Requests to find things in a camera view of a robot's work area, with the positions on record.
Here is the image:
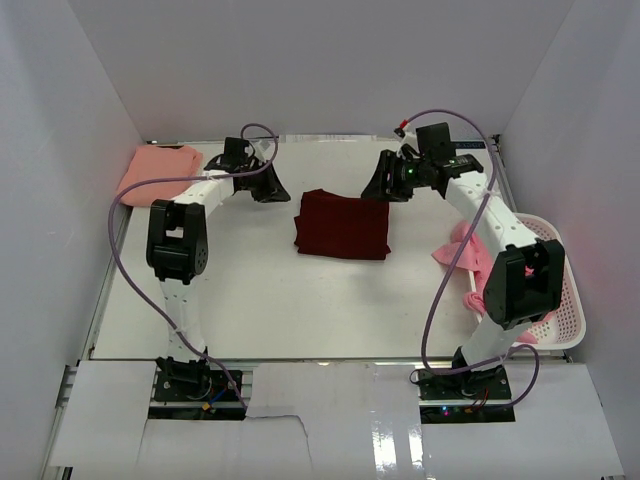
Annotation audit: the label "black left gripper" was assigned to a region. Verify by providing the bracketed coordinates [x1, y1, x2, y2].
[243, 160, 291, 204]

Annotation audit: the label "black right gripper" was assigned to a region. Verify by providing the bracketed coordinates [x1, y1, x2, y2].
[361, 150, 431, 203]

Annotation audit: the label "dark red t shirt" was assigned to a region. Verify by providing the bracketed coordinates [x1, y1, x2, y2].
[294, 189, 391, 261]

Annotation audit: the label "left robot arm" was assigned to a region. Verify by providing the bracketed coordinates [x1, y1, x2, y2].
[146, 137, 291, 362]

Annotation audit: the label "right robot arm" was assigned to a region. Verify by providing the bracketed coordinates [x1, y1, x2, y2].
[361, 121, 565, 399]

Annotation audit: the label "papers behind table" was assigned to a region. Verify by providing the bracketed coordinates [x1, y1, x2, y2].
[279, 134, 378, 143]

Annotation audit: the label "pink t shirt in basket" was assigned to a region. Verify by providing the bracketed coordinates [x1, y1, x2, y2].
[432, 221, 554, 345]

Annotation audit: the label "folded salmon t shirt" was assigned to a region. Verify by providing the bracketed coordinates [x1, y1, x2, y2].
[117, 145, 203, 207]

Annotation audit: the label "white perforated plastic basket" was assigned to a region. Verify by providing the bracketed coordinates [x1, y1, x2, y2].
[463, 209, 586, 357]

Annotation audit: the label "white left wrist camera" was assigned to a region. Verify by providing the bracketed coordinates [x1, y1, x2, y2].
[251, 139, 278, 163]

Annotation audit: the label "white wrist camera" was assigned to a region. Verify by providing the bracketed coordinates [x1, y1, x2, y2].
[394, 120, 419, 159]
[251, 139, 278, 163]

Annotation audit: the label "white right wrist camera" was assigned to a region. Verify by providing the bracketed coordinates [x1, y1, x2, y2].
[394, 120, 419, 159]

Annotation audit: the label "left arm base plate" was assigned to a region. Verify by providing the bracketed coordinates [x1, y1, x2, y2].
[152, 357, 243, 406]

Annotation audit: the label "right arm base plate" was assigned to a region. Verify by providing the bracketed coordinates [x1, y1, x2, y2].
[409, 367, 511, 402]

